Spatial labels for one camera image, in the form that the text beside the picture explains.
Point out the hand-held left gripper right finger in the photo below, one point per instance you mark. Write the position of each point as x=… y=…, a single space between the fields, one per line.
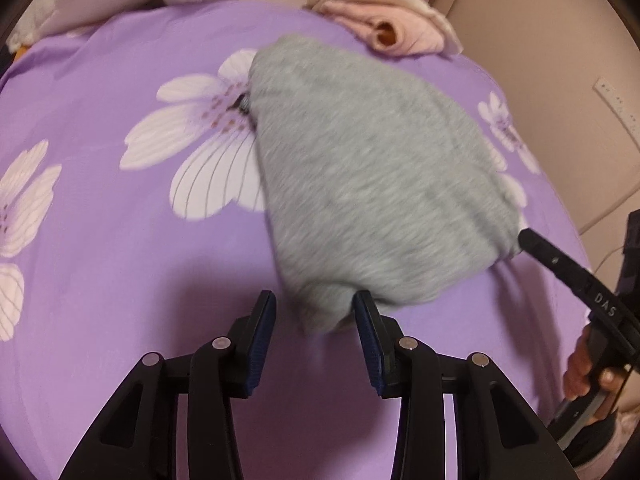
x=367 y=340

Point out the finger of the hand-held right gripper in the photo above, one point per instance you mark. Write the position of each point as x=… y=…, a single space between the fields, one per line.
x=552 y=260

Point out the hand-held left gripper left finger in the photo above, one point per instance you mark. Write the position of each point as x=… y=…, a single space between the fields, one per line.
x=262 y=330

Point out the grey knit garment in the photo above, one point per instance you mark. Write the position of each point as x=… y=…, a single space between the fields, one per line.
x=370 y=175

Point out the folded pink and beige clothes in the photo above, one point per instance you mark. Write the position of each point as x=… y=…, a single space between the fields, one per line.
x=400 y=22

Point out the person's right hand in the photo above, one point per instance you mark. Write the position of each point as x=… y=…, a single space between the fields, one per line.
x=577 y=370

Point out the purple floral bedsheet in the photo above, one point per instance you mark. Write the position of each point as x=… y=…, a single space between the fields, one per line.
x=125 y=240

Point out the orange soft item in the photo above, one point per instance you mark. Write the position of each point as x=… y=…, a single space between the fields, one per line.
x=19 y=52

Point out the white wall power strip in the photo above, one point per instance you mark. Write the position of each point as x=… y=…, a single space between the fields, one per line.
x=620 y=105

